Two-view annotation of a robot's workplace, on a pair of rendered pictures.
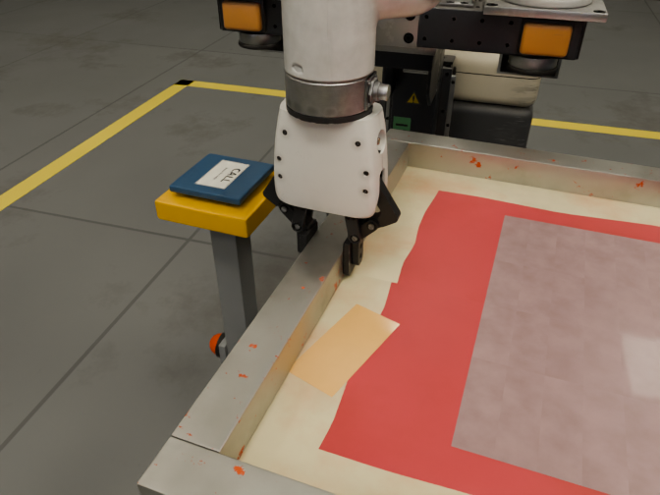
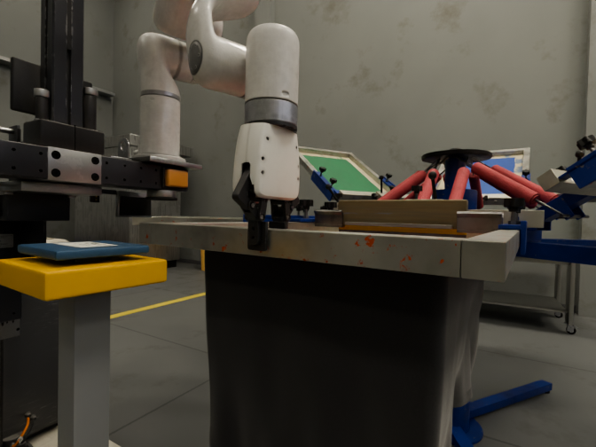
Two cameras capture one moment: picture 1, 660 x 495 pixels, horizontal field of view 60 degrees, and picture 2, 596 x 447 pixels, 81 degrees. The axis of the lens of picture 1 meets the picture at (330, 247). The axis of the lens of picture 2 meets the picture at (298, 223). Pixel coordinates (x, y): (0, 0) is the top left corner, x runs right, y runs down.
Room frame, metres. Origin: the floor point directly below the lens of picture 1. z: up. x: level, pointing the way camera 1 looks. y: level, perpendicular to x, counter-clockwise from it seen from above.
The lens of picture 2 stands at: (0.32, 0.47, 1.01)
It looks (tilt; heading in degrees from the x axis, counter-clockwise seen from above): 1 degrees down; 283
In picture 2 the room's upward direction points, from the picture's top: 1 degrees clockwise
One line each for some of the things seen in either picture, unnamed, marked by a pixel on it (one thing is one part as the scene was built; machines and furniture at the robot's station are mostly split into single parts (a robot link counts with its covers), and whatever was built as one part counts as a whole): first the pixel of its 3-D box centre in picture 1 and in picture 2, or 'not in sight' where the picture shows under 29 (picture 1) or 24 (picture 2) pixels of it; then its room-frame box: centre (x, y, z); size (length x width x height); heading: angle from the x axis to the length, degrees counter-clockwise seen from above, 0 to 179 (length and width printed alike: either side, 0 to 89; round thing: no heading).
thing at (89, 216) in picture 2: not in sight; (133, 205); (4.84, -5.19, 1.13); 1.70 x 1.30 x 2.26; 163
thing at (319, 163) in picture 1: (329, 150); (270, 160); (0.47, 0.00, 1.09); 0.10 x 0.08 x 0.11; 69
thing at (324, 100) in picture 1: (337, 85); (274, 118); (0.47, -0.01, 1.15); 0.09 x 0.07 x 0.03; 69
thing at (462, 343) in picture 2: not in sight; (458, 364); (0.16, -0.23, 0.74); 0.46 x 0.04 x 0.42; 69
